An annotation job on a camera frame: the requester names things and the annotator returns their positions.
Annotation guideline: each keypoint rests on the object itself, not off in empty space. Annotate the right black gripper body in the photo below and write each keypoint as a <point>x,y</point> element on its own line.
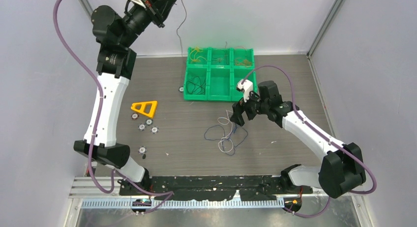
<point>253,107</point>

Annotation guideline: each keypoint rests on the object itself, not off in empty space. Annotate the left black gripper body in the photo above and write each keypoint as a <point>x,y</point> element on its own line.
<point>138,19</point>

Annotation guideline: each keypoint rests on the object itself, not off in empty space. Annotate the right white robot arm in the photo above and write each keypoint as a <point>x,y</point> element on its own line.
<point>341,168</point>

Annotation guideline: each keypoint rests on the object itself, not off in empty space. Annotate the aluminium corner post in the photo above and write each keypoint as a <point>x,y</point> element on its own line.
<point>106,26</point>
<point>325,25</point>

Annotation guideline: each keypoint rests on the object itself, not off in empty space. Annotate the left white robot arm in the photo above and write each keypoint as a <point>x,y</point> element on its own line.
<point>115,64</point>

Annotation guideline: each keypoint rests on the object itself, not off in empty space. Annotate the right aluminium corner post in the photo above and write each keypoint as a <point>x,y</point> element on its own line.
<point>325,25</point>

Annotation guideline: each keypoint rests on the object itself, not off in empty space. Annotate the green six-compartment bin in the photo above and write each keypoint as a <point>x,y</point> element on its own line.
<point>212,74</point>

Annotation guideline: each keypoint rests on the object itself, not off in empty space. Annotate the yellow triangular plastic piece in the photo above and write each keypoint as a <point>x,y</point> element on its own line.
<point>147,108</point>

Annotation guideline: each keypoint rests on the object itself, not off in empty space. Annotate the slotted white cable duct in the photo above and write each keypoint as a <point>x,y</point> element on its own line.
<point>176,204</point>

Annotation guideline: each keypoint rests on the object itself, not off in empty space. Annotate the left aluminium corner post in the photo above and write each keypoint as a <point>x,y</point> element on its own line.
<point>106,26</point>

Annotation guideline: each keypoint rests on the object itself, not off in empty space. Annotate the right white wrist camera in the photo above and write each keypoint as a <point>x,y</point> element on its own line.
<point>245,87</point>

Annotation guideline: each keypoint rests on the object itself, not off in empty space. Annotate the poker chip lower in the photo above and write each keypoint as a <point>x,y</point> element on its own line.
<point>142,150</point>

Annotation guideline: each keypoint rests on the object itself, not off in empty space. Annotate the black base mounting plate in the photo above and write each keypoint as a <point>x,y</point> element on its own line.
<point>219,188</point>

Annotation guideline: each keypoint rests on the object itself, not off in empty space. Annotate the poker chip upper middle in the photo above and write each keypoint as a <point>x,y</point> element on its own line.
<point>149,122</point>

